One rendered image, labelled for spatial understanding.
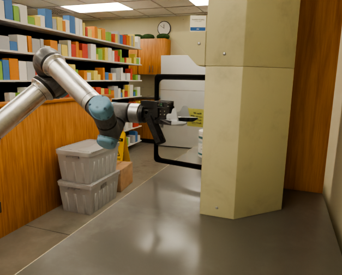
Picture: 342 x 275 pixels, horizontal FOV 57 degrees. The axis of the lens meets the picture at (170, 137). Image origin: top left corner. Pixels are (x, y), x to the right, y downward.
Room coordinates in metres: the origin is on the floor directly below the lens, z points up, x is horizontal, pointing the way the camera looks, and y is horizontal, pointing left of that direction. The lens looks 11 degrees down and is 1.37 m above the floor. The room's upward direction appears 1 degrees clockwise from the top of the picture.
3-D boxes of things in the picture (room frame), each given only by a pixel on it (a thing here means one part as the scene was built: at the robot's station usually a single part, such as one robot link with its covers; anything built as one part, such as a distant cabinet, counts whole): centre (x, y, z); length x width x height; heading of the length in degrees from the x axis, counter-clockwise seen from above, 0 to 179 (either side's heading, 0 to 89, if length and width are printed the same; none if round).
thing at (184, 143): (1.33, -0.06, 1.19); 0.30 x 0.01 x 0.40; 60
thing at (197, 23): (1.08, -0.08, 1.54); 0.05 x 0.05 x 0.06; 87
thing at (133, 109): (1.20, 0.13, 1.24); 0.08 x 0.05 x 0.08; 160
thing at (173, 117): (1.08, -0.01, 1.24); 0.09 x 0.03 x 0.06; 36
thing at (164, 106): (1.17, 0.05, 1.25); 0.12 x 0.08 x 0.09; 70
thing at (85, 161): (3.24, 0.86, 0.49); 0.60 x 0.42 x 0.33; 160
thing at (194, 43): (1.13, -0.10, 1.46); 0.32 x 0.12 x 0.10; 160
